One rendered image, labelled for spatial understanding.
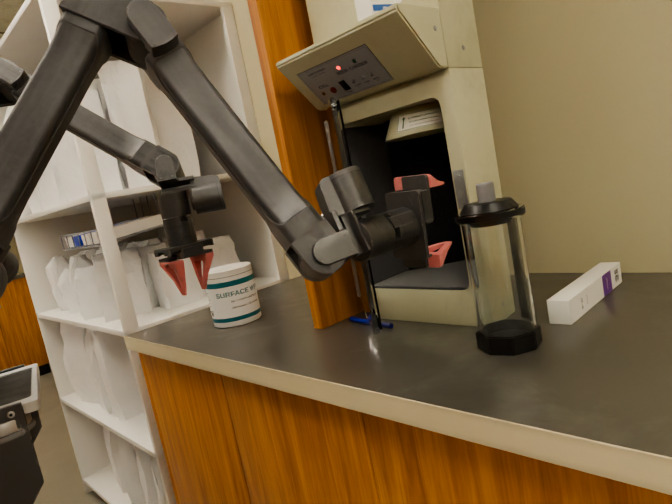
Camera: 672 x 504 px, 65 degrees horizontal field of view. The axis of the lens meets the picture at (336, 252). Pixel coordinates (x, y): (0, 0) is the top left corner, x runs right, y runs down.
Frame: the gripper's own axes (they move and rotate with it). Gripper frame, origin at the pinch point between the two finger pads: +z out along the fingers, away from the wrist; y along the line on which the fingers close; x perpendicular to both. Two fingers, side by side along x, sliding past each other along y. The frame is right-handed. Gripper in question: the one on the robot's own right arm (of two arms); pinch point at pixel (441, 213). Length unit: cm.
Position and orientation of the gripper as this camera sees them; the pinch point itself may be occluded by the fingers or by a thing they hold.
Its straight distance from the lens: 86.6
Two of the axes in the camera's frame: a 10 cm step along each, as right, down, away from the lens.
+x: -6.7, -0.2, 7.4
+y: -1.7, -9.7, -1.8
